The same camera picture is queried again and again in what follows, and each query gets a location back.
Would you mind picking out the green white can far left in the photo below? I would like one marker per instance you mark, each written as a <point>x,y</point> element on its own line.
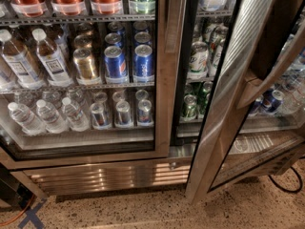
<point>198,60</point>

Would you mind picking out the green white 7up can left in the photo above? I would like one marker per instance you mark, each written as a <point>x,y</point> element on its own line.
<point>217,51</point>

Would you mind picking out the blue can bottom shelf right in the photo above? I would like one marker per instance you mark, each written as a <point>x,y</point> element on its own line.
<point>256,106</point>

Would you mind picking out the tea bottle white cap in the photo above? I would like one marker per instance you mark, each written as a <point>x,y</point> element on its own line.
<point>52,59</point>
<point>21,61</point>

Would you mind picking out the tea bottle white cap right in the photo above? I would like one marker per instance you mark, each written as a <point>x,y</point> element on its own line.
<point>52,59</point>

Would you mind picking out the stainless steel fridge base grille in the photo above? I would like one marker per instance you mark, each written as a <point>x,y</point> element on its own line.
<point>102,177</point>

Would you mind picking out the water bottle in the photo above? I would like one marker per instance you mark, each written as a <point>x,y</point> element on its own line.
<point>30,123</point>
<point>75,115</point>
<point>55,123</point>

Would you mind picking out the gold soda can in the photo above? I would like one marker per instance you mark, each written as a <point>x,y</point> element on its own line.
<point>87,69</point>

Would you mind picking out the small energy drink can middle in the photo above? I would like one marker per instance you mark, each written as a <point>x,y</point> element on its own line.
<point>123,114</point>

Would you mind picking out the green can bottom shelf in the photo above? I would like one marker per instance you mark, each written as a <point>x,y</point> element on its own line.
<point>202,105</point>

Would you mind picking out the small energy drink can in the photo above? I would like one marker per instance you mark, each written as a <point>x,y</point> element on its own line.
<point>123,114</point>
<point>144,113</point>
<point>100,116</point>

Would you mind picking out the blue pepsi can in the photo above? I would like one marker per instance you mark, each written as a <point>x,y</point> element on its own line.
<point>143,70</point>
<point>116,67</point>

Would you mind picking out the glass fridge door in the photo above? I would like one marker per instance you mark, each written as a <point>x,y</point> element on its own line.
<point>263,55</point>
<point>94,31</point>

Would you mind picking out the green can far left bottom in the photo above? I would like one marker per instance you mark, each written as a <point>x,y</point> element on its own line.
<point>189,107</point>

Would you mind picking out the tea bottle white cap left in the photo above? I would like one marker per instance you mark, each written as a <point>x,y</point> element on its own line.
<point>21,61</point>

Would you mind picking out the water bottle right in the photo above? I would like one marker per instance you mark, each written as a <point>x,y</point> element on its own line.
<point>75,115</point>

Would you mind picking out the blue pepsi can front left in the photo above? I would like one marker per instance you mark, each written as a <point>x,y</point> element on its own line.
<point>116,67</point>

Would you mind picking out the water bottle middle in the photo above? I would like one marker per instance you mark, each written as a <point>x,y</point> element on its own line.
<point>55,123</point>

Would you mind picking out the water bottle left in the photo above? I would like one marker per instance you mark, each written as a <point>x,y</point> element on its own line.
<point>30,123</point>

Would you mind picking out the small energy drink can left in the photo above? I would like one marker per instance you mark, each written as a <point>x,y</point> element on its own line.
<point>100,116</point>

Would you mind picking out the blue pepsi can front right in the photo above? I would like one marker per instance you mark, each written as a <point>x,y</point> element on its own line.
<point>143,70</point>

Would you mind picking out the small energy drink can right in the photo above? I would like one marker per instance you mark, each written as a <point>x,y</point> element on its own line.
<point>144,113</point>

